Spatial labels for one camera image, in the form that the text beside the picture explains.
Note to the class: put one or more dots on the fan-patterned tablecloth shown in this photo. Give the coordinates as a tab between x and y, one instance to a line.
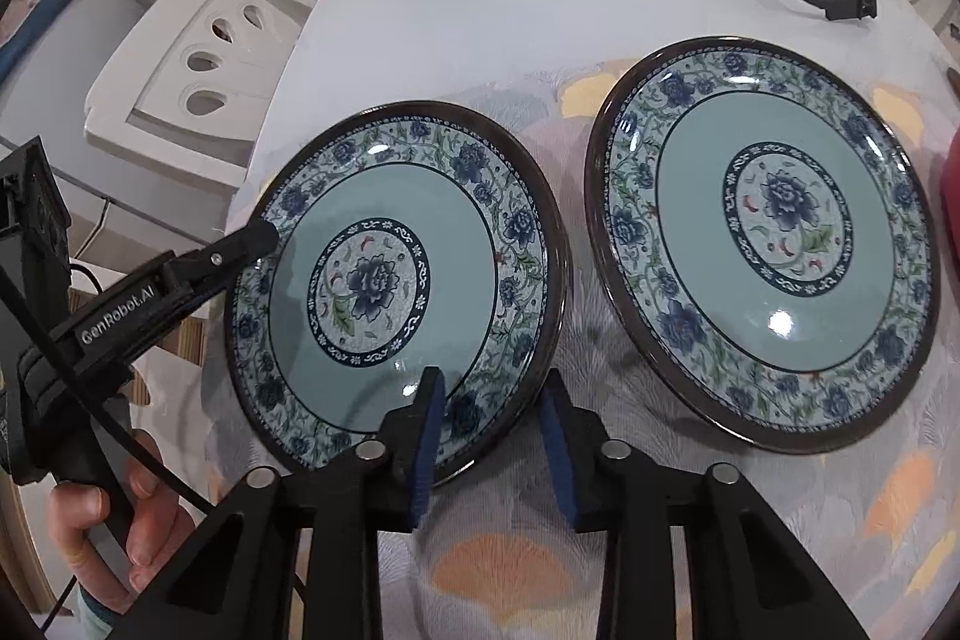
525	580

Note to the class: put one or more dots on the person's left hand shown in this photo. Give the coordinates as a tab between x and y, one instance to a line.
154	512

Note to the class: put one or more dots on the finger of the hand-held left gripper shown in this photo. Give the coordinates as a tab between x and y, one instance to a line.
225	257

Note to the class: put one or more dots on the blue floral ceramic plate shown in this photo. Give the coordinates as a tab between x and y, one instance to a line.
697	197
420	220

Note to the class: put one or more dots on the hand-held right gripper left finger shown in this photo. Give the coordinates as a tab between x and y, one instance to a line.
421	445

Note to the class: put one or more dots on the blue cushion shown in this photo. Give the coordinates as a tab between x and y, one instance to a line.
45	10

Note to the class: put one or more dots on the reddish brown bowl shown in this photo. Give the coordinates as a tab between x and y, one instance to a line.
952	175

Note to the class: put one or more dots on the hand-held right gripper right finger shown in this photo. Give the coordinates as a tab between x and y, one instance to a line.
559	452

